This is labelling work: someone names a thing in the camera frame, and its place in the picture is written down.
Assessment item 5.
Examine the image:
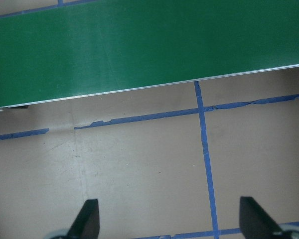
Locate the green belt conveyor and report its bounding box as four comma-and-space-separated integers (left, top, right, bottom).
0, 0, 299, 110

